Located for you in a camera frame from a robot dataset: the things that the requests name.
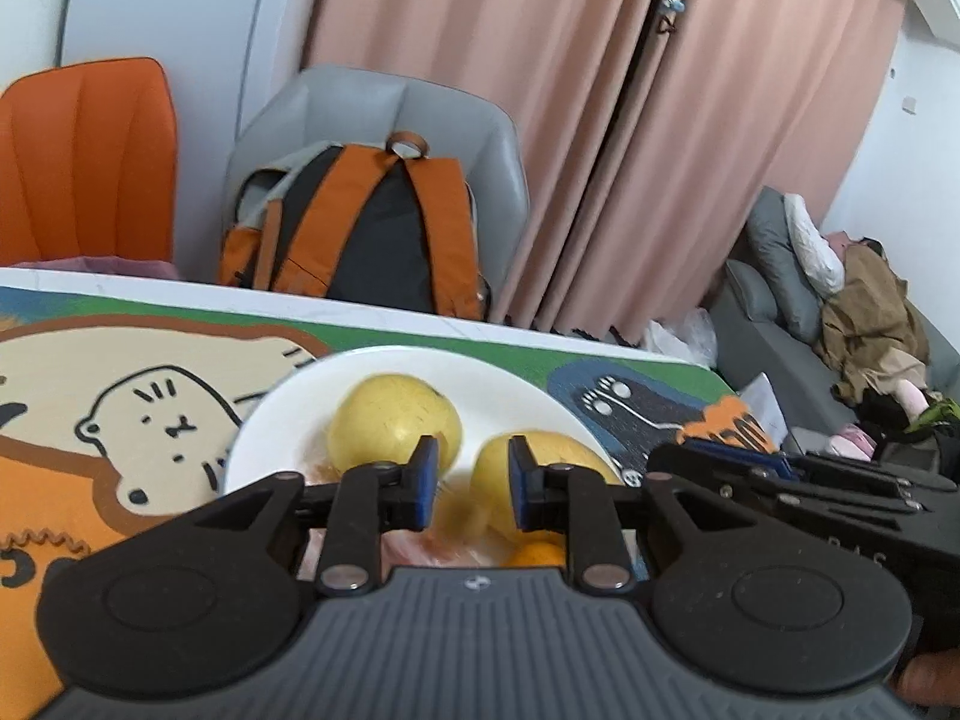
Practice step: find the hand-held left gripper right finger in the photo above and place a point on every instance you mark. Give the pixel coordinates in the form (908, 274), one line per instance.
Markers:
(519, 484)

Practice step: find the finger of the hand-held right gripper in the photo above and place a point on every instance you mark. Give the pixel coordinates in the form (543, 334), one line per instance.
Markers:
(739, 457)
(780, 491)

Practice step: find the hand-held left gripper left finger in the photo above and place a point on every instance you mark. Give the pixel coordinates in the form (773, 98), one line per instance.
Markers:
(424, 476)

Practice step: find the mandarin orange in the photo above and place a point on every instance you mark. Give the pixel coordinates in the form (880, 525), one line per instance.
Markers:
(536, 555)

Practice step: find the white plate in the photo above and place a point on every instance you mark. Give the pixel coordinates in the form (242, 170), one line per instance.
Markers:
(300, 420)

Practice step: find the person's right hand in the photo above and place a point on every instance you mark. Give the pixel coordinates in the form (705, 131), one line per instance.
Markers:
(930, 679)

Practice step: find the white paper sheet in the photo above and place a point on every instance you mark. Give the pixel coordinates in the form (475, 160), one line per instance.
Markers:
(761, 405)

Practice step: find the pink grapefruit slice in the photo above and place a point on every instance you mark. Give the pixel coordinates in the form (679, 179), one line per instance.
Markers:
(427, 549)

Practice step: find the grey sofa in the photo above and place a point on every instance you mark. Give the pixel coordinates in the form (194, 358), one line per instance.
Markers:
(772, 360)

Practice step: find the clear plastic bag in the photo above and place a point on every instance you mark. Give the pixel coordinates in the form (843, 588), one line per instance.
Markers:
(682, 336)

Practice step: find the brown clothing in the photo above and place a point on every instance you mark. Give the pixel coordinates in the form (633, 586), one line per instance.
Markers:
(870, 322)

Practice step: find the grey pillow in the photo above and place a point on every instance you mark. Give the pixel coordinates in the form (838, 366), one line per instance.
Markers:
(776, 262)

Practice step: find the white cushion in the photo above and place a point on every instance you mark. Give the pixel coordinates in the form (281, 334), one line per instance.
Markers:
(814, 247)

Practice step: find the orange and black backpack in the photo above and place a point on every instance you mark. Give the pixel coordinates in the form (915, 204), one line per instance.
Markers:
(367, 232)

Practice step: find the cartoon printed table mat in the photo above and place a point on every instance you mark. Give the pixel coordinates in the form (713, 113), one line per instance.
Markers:
(112, 420)

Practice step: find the pink curtain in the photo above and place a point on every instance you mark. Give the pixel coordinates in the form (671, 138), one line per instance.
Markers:
(570, 127)

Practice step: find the grey chair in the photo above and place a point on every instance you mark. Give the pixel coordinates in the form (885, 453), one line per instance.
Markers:
(420, 105)

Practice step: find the small curtain clip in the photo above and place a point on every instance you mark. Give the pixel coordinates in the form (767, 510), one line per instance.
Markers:
(673, 1)

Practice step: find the orange chair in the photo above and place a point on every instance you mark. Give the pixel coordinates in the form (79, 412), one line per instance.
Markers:
(82, 157)

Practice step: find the wall outlet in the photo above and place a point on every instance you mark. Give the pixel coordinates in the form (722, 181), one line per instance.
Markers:
(909, 103)

